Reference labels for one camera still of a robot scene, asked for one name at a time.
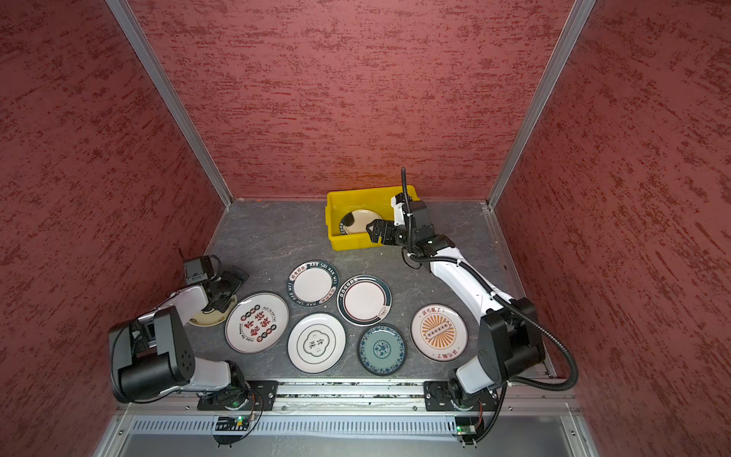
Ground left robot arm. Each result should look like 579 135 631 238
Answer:
109 255 254 411

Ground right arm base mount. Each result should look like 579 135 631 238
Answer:
423 380 498 412

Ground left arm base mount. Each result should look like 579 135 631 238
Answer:
197 380 279 412

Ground right corner aluminium post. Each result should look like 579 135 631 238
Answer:
487 0 596 211

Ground white slotted cable duct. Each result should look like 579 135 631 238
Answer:
129 415 455 437

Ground left circuit board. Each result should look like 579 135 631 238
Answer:
214 416 249 433

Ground black corrugated cable hose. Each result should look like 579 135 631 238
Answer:
399 166 580 393

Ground right circuit board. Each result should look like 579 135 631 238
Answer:
454 416 484 436

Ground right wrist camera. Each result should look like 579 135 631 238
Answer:
390 192 411 228

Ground left corner aluminium post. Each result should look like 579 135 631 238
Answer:
106 0 235 209

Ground yellow plastic bin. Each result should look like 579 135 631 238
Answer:
325 186 402 251

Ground white plate orange sunburst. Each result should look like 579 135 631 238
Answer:
410 304 468 363

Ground cream plate black blotches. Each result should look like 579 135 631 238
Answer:
339 209 382 235

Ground white plate flower outline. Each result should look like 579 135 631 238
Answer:
287 313 346 374

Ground green rim HAO WEI plate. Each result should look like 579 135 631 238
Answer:
287 260 340 307

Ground white plate red characters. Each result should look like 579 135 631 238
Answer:
225 292 289 355

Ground corner aluminium post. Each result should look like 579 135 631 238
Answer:
487 0 596 211
106 0 235 209

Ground teal patterned small plate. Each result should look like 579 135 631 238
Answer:
357 325 407 376

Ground green red ring plate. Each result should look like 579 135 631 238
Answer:
337 274 392 327

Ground circuit board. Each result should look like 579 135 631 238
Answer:
454 416 484 436
214 416 249 433

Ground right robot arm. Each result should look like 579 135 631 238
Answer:
367 192 546 400

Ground cream plate calligraphy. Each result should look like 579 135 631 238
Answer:
188 295 237 328

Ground aluminium rail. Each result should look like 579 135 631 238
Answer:
142 378 581 415

